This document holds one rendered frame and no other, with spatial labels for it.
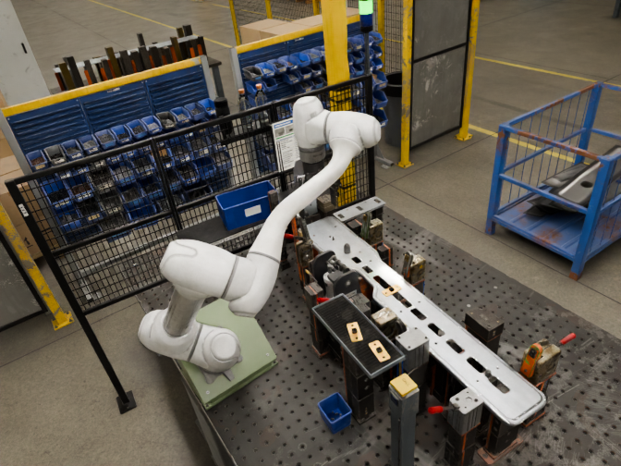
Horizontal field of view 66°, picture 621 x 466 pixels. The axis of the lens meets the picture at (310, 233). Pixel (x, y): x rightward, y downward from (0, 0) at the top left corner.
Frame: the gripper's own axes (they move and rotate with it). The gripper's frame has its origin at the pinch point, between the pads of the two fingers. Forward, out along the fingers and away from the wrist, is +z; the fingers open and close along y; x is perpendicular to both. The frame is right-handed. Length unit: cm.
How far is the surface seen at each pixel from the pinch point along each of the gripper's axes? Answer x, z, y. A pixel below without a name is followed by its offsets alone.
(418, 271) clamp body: -8, 47, 42
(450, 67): 229, 61, 285
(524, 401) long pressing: -78, 46, 26
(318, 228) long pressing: 48, 46, 24
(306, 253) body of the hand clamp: 33, 45, 8
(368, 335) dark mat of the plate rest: -37.9, 30.1, -5.9
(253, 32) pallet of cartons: 360, 15, 133
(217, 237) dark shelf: 71, 43, -23
